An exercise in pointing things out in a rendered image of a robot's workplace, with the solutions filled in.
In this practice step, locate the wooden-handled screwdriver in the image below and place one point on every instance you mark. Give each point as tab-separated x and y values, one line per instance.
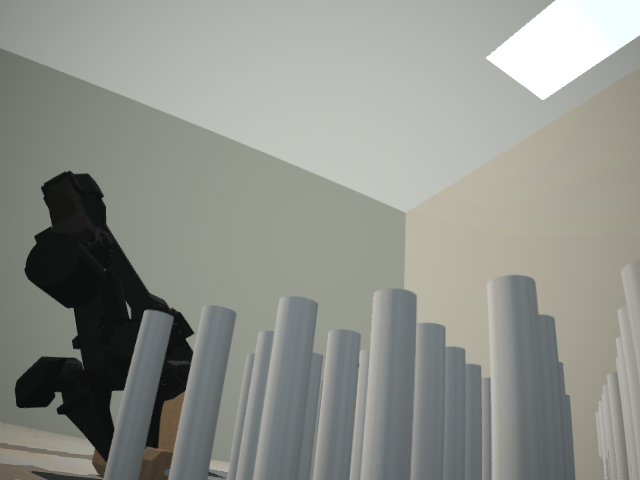
155	464

